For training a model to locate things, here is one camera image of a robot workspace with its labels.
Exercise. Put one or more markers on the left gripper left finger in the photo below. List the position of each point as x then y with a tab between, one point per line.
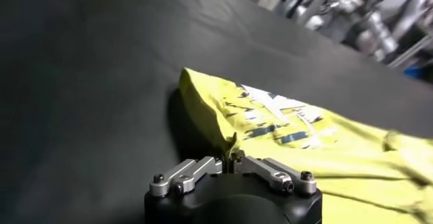
187	174

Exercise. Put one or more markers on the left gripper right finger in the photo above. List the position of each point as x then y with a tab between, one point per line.
274	174

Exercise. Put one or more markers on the yellow-green printed t-shirt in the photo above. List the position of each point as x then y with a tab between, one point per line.
338	151

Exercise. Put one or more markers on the black plastic tablecloth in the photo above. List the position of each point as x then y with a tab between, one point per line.
84	76

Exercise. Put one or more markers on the large white humanoid robot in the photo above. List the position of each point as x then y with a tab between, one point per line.
379	29

